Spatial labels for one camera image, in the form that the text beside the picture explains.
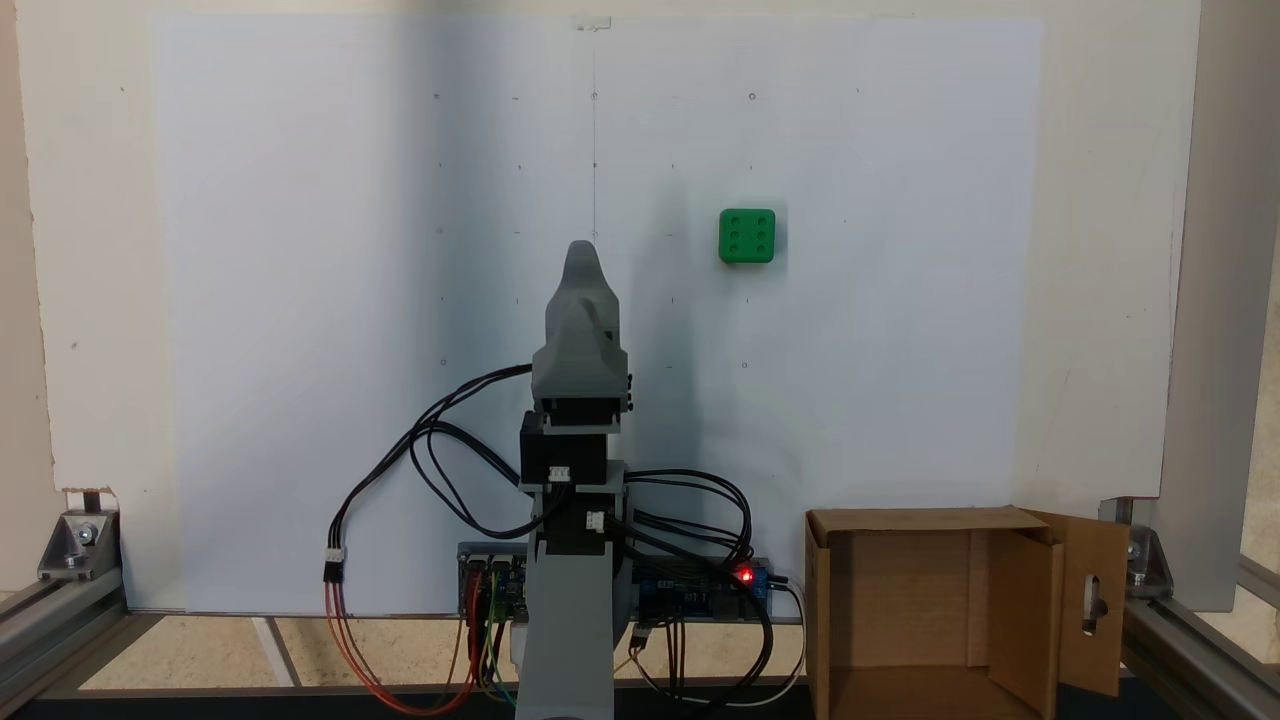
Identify metal corner bracket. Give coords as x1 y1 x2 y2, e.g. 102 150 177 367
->
37 508 123 582
1099 496 1174 599

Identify blue circuit board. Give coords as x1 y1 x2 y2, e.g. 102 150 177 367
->
632 556 774 624

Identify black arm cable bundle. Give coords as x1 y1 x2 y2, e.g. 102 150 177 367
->
620 468 776 706

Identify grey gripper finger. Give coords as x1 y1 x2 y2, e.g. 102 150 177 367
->
544 292 607 349
563 240 624 347

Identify yellow green blue wires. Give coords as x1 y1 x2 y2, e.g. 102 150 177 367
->
478 570 521 713

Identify brown cardboard box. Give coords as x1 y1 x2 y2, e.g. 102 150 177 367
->
805 505 1132 720

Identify tall aluminium post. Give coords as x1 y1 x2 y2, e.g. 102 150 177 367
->
1150 0 1280 613

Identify aluminium frame profile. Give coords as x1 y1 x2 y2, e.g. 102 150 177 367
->
1120 555 1280 720
0 565 127 717

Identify white cable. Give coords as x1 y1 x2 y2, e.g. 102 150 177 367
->
630 578 807 709

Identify white paper sheet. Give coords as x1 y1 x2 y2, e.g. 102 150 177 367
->
150 15 1047 616

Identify long black cable bundle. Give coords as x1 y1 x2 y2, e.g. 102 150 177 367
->
322 420 441 584

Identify green die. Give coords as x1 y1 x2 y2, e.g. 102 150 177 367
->
718 208 777 266

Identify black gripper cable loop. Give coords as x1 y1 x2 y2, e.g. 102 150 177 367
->
408 364 547 541

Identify red wire bundle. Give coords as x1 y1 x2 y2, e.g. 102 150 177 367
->
323 572 486 717

